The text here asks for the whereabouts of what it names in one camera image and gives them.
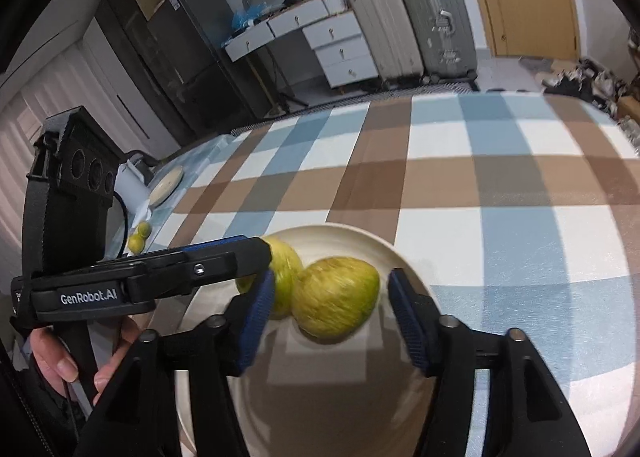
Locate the white drawer cabinet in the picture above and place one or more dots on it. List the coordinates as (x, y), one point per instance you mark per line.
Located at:
(340, 49)

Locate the beige suitcase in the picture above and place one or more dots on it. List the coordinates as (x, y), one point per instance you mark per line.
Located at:
(380, 27)

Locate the white jug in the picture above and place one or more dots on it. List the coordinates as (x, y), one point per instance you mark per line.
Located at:
(131, 183)

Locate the person's left hand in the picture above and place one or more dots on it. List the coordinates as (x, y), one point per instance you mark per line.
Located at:
(52, 357)

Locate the silver suitcase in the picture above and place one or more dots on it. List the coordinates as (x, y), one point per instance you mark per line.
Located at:
(440, 22)

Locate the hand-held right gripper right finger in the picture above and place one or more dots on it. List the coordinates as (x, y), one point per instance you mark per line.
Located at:
(405, 317)

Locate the round beige plate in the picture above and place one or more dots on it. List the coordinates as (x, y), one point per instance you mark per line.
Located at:
(325, 387)

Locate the pale curtain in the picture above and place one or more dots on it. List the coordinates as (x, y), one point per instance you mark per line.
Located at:
(100, 87)

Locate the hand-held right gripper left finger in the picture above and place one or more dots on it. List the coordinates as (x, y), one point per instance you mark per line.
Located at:
(257, 317)

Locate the pile of shoes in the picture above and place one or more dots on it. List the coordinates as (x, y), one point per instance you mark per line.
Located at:
(590, 82)

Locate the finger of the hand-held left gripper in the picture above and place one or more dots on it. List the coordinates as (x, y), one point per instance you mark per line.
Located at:
(215, 242)
(220, 267)

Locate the blue plastic bag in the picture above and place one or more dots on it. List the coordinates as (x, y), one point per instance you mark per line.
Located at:
(247, 17)

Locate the green guava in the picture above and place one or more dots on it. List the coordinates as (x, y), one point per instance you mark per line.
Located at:
(287, 272)
(335, 299)

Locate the small yellowish brown fruit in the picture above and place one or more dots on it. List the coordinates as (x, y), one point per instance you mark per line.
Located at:
(144, 228)
(135, 242)

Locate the dark grey fridge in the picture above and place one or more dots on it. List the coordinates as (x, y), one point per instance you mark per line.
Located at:
(200, 42)

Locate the small beige dish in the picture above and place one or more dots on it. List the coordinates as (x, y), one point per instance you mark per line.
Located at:
(167, 184)

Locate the white desk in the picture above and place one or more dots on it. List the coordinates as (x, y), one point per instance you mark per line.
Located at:
(280, 23)

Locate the dark tall cabinet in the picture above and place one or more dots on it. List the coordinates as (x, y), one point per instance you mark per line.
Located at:
(125, 42)

